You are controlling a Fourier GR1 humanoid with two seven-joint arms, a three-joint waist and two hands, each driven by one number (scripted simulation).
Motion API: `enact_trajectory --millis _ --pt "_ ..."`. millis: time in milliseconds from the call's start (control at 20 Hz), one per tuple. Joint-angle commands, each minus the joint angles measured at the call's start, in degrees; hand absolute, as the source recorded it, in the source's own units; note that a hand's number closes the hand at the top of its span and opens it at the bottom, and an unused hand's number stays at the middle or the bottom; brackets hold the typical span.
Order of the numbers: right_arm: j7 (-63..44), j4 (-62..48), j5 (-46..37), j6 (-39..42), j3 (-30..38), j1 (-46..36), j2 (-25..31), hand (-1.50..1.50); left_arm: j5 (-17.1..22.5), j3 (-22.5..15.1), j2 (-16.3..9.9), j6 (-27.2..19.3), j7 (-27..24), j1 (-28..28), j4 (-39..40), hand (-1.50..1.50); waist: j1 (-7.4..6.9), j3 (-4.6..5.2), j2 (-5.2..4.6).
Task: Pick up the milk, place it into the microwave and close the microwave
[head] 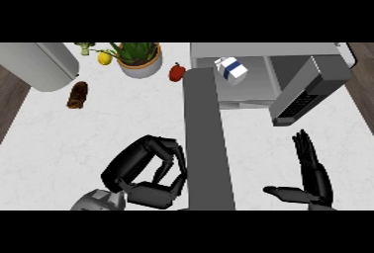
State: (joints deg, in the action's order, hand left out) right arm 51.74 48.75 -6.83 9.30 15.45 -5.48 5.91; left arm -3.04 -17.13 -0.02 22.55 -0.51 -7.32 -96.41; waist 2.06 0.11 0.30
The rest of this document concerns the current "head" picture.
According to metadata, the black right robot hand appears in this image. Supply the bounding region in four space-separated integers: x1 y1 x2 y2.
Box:
261 128 335 209

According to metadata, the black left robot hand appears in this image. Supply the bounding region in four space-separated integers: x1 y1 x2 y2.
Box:
99 133 187 210

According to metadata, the dark grey microwave door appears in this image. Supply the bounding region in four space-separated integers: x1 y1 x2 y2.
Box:
181 67 236 211

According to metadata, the grey microwave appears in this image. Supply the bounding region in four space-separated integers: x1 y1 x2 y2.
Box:
187 42 359 127

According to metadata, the white blue milk carton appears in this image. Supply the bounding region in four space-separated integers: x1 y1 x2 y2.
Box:
212 56 248 87

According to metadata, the brown bread loaf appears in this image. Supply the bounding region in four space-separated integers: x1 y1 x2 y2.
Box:
65 80 90 110

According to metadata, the red bell pepper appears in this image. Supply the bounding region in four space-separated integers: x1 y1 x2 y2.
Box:
168 61 187 83

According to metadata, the potted green plant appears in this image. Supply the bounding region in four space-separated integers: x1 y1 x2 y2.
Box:
96 42 164 80

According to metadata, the yellow lemon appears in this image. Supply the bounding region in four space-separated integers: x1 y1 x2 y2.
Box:
96 50 113 66

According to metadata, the pale grey rounded appliance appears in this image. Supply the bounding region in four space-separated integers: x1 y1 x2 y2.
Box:
0 42 79 93

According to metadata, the green broccoli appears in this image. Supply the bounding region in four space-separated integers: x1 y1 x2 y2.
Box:
72 42 97 56

